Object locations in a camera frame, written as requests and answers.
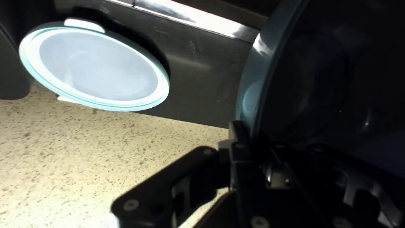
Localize large blue bowl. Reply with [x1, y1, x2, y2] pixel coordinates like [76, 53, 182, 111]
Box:
[237, 0, 405, 177]

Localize white plate blue rim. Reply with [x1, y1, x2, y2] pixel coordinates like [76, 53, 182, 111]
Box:
[19, 18, 170, 113]

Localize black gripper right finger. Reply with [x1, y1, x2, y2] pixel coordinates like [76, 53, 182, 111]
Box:
[270, 143, 405, 228]

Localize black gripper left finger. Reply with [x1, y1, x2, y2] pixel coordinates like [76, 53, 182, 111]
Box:
[110, 120, 248, 228]

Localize black stainless microwave oven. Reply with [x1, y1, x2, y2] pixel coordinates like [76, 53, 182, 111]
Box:
[0, 0, 276, 127]

